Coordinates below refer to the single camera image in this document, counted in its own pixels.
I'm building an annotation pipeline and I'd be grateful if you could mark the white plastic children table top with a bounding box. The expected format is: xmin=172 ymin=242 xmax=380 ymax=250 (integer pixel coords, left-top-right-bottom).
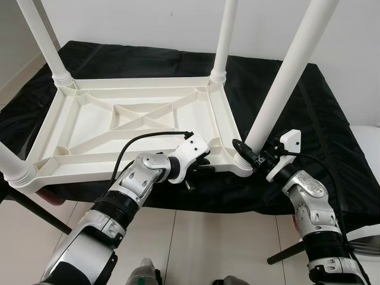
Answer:
xmin=9 ymin=74 xmax=257 ymax=195

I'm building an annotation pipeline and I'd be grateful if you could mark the black table cover cloth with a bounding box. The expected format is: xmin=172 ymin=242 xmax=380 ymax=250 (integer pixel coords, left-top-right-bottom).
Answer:
xmin=0 ymin=40 xmax=380 ymax=233

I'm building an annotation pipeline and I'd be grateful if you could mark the white domed appliance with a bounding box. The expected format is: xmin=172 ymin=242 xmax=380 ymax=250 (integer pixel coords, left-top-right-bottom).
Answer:
xmin=347 ymin=125 xmax=380 ymax=257

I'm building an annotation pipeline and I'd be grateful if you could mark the grey robot left foot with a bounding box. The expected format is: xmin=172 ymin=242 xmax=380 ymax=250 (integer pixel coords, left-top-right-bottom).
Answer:
xmin=126 ymin=258 xmax=162 ymax=285

